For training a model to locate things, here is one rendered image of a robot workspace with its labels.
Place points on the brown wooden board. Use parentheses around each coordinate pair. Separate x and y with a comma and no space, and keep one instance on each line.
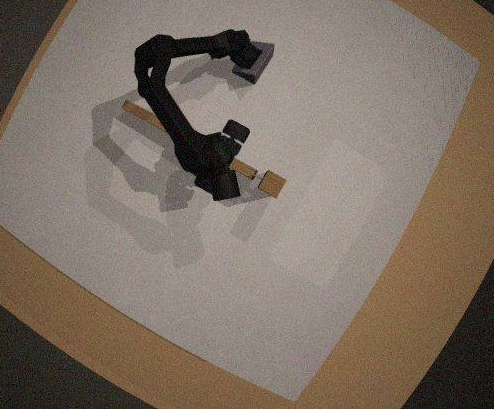
(147,116)

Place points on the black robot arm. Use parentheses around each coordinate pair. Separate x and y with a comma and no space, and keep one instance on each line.
(206,156)

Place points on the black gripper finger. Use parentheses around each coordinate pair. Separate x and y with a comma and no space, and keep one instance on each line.
(237,148)

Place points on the dark brown wooden post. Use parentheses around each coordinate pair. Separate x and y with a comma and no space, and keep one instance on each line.
(272,184)

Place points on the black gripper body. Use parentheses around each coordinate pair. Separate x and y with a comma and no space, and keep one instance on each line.
(235,131)

